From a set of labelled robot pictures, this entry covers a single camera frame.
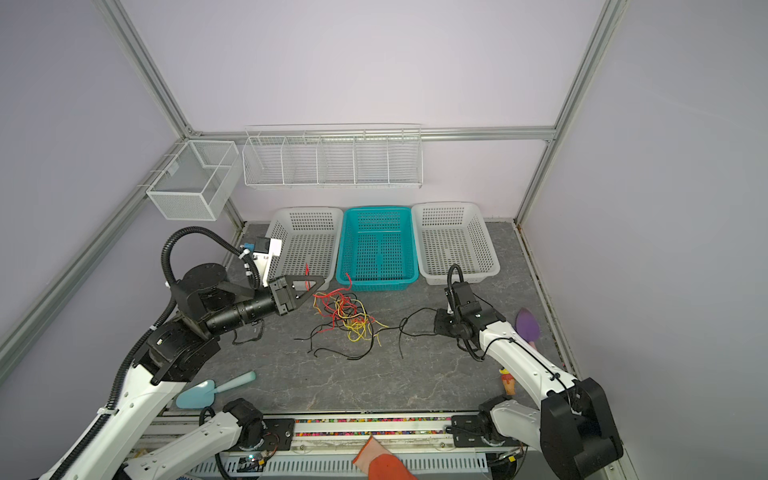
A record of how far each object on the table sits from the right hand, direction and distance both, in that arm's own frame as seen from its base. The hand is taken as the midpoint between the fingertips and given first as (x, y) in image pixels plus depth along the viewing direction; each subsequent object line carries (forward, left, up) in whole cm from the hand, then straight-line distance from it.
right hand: (442, 324), depth 86 cm
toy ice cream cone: (-15, -17, -4) cm, 23 cm away
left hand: (-8, +27, +32) cm, 43 cm away
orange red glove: (-32, +18, -6) cm, 37 cm away
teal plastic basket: (+33, +21, -6) cm, 40 cm away
